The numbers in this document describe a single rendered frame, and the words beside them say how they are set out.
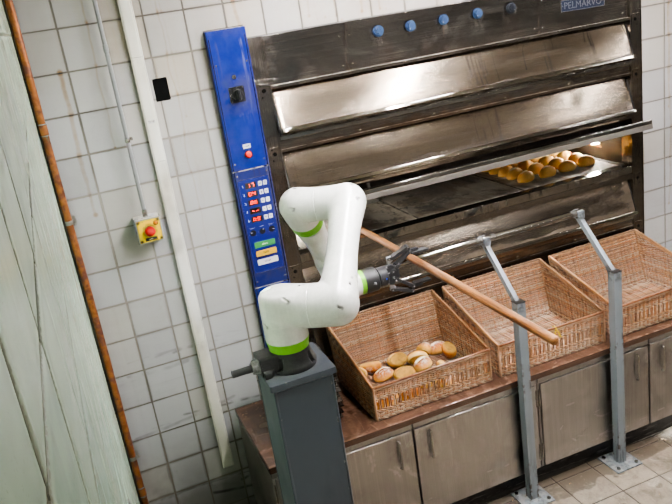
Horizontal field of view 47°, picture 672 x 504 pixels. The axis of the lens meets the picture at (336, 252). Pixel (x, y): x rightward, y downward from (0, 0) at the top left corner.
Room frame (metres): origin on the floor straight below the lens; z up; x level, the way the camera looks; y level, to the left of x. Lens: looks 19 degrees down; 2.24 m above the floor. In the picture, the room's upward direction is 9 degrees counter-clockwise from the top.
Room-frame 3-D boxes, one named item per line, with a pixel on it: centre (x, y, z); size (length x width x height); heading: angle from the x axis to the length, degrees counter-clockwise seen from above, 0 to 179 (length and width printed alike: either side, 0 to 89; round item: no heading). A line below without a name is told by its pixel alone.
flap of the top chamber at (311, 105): (3.43, -0.69, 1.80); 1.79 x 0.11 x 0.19; 109
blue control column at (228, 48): (3.96, 0.60, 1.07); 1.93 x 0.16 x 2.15; 19
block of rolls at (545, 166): (4.03, -1.10, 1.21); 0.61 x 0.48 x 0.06; 19
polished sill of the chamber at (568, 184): (3.45, -0.68, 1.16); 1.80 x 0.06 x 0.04; 109
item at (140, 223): (2.90, 0.71, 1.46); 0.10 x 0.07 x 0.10; 109
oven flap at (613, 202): (3.43, -0.69, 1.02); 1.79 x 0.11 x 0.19; 109
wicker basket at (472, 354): (2.99, -0.24, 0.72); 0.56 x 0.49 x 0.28; 109
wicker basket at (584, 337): (3.18, -0.80, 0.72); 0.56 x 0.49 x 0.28; 108
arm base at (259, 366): (2.05, 0.23, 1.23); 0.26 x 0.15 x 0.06; 109
